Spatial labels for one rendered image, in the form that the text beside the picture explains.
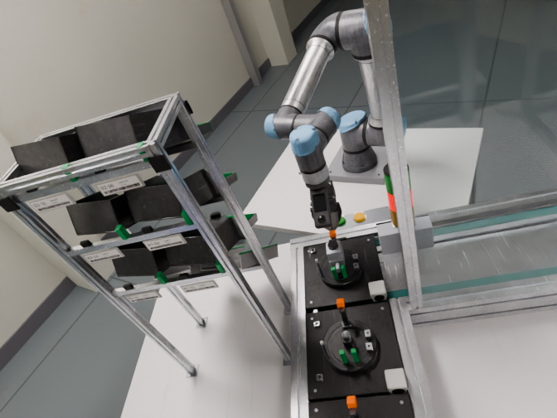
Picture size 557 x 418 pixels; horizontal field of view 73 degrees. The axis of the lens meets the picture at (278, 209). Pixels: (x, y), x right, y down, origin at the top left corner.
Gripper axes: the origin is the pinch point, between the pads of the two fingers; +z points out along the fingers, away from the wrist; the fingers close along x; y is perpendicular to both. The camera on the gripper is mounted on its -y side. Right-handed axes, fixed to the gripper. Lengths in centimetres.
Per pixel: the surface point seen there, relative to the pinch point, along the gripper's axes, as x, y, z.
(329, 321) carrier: 5.0, -25.4, 9.5
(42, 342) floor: 234, 49, 107
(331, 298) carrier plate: 3.9, -17.9, 9.5
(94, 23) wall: 166, 237, -41
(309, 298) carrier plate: 10.5, -17.0, 9.6
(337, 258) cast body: -0.6, -10.9, 0.7
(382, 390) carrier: -6.2, -45.3, 9.5
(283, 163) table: 24, 72, 21
